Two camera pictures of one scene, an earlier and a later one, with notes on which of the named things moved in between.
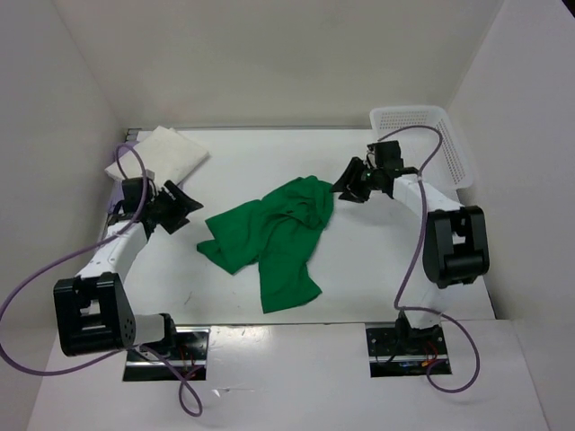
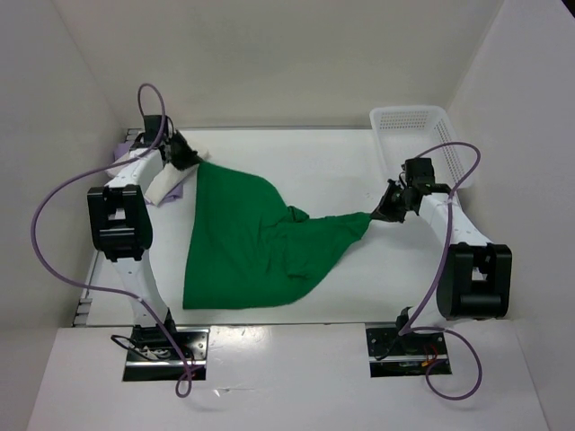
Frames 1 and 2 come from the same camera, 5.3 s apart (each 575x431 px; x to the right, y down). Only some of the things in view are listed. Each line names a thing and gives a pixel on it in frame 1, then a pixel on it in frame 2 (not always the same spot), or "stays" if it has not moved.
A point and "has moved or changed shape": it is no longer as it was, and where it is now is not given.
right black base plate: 396,350 stays
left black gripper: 170,209 → 181,153
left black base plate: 190,358 stays
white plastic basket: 446,164 stays
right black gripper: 359,180 → 389,203
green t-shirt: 280,232 has moved or changed shape
